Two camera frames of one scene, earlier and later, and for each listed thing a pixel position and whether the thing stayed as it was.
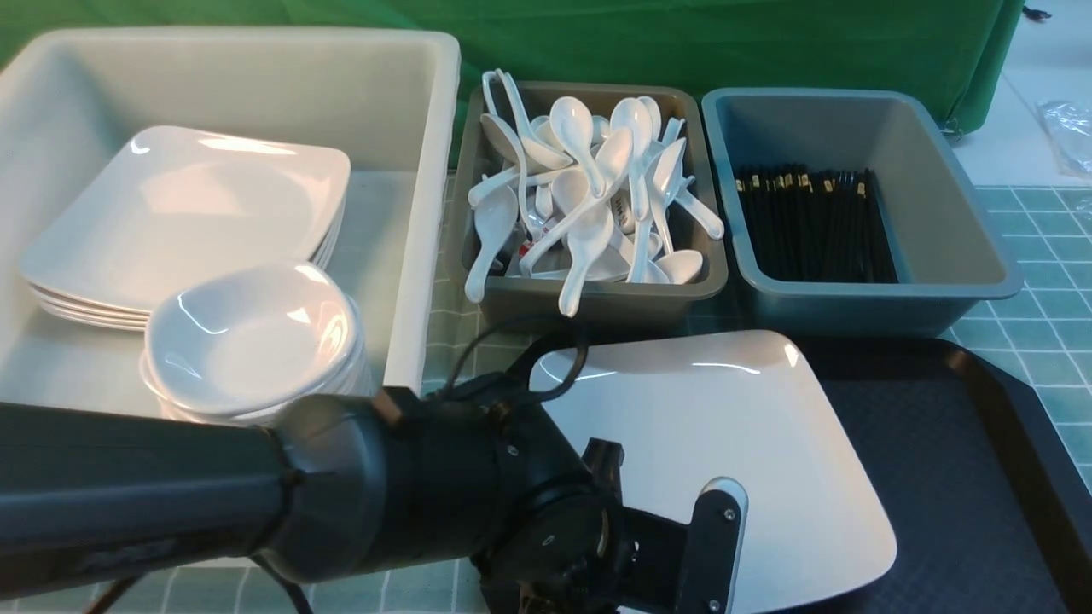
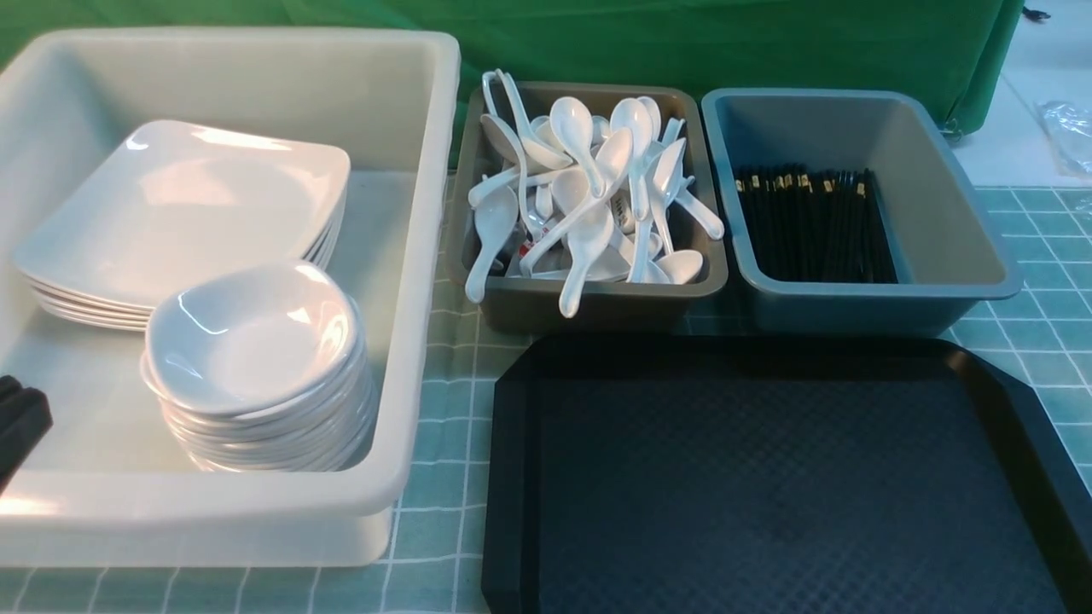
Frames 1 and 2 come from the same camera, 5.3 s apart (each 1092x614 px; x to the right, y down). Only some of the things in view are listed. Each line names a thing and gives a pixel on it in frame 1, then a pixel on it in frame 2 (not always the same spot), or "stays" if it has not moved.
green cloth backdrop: (967, 50) stays
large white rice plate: (746, 406) to (165, 202)
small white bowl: (250, 338) stays
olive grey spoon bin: (613, 184) stays
